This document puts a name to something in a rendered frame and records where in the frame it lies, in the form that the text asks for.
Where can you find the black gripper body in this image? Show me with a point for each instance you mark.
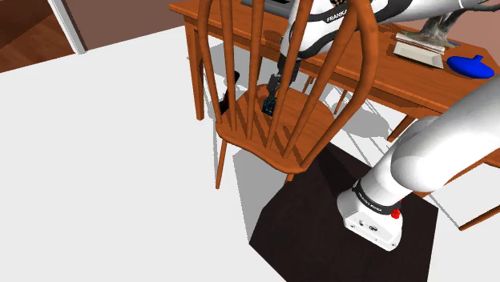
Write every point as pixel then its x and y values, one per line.
pixel 281 64

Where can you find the white door frame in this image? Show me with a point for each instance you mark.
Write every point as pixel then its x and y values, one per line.
pixel 70 27

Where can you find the brown wooden spindle chair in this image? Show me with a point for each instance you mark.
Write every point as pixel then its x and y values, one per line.
pixel 254 129

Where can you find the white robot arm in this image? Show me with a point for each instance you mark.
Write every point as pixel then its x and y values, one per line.
pixel 429 164

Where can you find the brown wooden desk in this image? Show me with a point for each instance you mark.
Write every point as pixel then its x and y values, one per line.
pixel 363 74

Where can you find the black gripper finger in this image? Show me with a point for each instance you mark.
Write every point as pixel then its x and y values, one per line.
pixel 273 84

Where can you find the blue pen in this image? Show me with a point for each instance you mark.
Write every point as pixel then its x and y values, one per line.
pixel 454 43

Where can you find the blue flat rounded object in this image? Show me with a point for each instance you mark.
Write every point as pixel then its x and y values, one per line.
pixel 470 67

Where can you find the dark robot stand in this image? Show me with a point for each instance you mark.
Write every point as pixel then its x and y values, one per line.
pixel 312 234

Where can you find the grey black flat device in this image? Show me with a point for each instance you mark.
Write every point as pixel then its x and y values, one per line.
pixel 273 3

